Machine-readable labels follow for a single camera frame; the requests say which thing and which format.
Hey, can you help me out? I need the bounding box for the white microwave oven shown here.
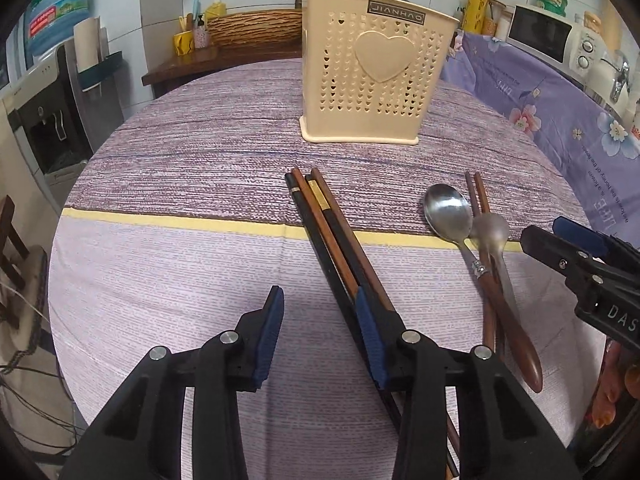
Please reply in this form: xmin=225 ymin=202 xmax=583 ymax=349
xmin=506 ymin=4 xmax=608 ymax=78

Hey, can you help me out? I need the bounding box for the white kettle with chrome handle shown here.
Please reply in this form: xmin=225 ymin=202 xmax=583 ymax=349
xmin=587 ymin=50 xmax=631 ymax=106

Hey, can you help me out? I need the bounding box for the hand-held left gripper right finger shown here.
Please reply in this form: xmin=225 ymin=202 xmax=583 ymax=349
xmin=355 ymin=287 xmax=583 ymax=480

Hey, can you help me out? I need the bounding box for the yellow patterned roll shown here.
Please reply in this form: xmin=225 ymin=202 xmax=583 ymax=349
xmin=461 ymin=0 xmax=488 ymax=36

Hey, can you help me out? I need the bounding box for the black chopstick with gold band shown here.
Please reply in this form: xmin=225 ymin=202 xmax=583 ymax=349
xmin=304 ymin=174 xmax=381 ymax=311

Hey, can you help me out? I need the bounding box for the blue water jug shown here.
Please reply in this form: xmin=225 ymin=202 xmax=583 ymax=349
xmin=25 ymin=0 xmax=96 ymax=58

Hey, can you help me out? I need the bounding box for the steel spoon with wooden handle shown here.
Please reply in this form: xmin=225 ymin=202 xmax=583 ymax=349
xmin=470 ymin=212 xmax=544 ymax=394

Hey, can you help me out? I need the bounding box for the cream perforated utensil holder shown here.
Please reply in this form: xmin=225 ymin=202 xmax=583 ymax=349
xmin=299 ymin=0 xmax=461 ymax=146

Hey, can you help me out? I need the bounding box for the dark wooden counter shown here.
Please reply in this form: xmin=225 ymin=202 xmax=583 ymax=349
xmin=141 ymin=42 xmax=303 ymax=98

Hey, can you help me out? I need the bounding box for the wicker wash basin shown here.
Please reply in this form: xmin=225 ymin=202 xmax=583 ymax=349
xmin=206 ymin=10 xmax=305 ymax=48

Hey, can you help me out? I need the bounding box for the person's right hand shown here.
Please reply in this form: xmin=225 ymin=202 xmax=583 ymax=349
xmin=592 ymin=342 xmax=628 ymax=428

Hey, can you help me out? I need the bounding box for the purple floral cloth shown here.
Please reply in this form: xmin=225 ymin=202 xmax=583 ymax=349
xmin=440 ymin=30 xmax=640 ymax=251

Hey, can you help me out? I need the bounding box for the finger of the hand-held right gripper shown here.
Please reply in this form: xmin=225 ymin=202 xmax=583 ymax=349
xmin=520 ymin=225 xmax=608 ymax=306
xmin=552 ymin=216 xmax=640 ymax=271

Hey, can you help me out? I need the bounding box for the steel spoon with jointed handle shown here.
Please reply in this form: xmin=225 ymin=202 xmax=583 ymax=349
xmin=423 ymin=183 xmax=498 ymax=356

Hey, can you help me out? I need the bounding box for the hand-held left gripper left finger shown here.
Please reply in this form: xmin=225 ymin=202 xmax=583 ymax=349
xmin=60 ymin=286 xmax=286 ymax=480

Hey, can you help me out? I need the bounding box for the thick brown chopstick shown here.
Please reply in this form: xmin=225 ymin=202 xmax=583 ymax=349
xmin=291 ymin=167 xmax=408 ymax=428
xmin=311 ymin=167 xmax=461 ymax=480

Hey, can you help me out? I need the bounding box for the wooden chair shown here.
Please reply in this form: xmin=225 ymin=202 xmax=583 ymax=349
xmin=0 ymin=195 xmax=51 ymax=361

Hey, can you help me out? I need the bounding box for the thin brown chopstick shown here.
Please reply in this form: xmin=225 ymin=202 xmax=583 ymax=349
xmin=464 ymin=171 xmax=501 ymax=356
xmin=473 ymin=172 xmax=506 ymax=361

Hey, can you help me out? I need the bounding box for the white cup tube with holder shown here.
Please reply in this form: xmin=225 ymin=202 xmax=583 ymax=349
xmin=74 ymin=17 xmax=126 ymax=92

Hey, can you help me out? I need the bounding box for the water dispenser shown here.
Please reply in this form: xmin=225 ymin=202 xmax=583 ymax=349
xmin=0 ymin=42 xmax=126 ymax=201

